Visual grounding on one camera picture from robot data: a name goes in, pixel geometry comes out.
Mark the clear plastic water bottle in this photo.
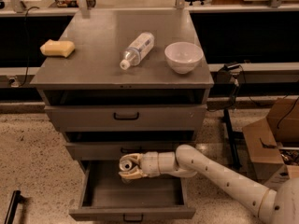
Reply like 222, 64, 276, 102
120, 32, 155, 70

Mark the bottom grey drawer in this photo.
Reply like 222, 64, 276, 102
69, 161, 195, 223

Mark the yellow sponge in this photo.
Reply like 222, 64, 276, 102
40, 39, 75, 58

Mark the grey drawer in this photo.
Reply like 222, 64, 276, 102
69, 161, 195, 223
65, 141, 183, 161
45, 105, 206, 132

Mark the black cable on left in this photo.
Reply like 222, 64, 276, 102
8, 6, 41, 88

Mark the top grey drawer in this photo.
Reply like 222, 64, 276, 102
45, 105, 206, 132

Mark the middle grey drawer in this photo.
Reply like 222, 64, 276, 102
65, 141, 183, 161

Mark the red bull can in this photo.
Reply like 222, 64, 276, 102
120, 159, 136, 183

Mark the white bowl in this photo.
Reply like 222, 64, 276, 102
164, 42, 204, 75

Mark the cardboard box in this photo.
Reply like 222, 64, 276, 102
242, 98, 299, 190

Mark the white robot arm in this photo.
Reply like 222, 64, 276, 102
119, 145, 299, 224

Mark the black bar on floor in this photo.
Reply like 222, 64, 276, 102
4, 190, 24, 224

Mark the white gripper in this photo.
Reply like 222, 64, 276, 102
119, 152, 160, 180

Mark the grey drawer cabinet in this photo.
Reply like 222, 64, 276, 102
30, 8, 215, 173

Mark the black stand with cables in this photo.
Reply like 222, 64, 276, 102
209, 63, 248, 170

